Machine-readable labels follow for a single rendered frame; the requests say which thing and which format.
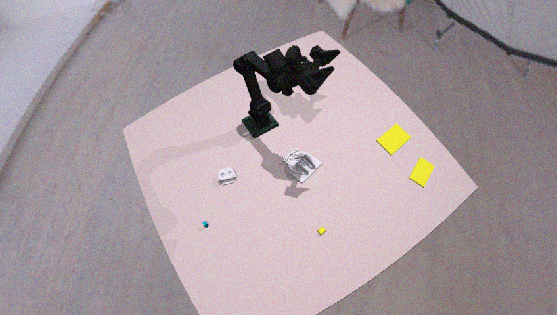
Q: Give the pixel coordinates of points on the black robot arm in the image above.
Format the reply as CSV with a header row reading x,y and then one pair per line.
x,y
274,69

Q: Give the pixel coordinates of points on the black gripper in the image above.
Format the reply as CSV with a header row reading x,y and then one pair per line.
x,y
311,78

